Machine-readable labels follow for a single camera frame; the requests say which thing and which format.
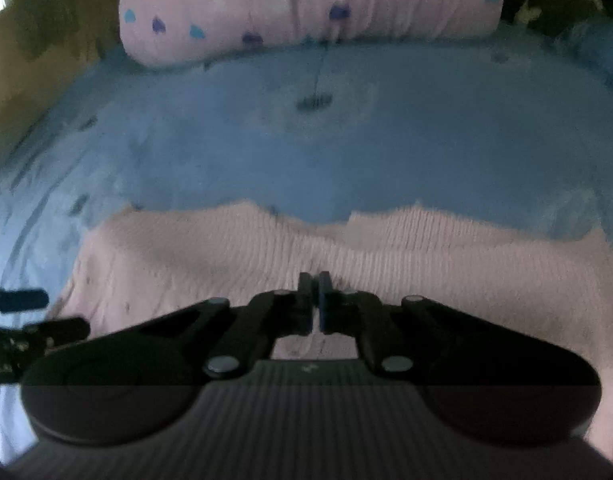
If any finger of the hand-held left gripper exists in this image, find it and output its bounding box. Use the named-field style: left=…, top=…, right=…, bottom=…
left=0, top=317, right=92, bottom=361
left=0, top=287, right=50, bottom=314

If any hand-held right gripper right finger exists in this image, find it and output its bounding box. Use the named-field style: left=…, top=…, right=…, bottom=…
left=319, top=272, right=578, bottom=374

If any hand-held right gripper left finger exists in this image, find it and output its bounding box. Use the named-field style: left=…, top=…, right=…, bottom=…
left=41, top=272, right=318, bottom=379

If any pink knitted sweater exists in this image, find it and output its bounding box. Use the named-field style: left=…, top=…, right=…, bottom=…
left=49, top=200, right=613, bottom=461

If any blue dandelion print bed sheet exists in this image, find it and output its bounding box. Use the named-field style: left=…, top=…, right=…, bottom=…
left=0, top=22, right=613, bottom=463

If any pink heart print bolster pillow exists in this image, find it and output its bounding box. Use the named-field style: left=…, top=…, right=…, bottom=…
left=118, top=0, right=507, bottom=68

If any blue dandelion print pillow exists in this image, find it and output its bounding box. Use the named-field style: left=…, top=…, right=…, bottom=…
left=557, top=14, right=613, bottom=98

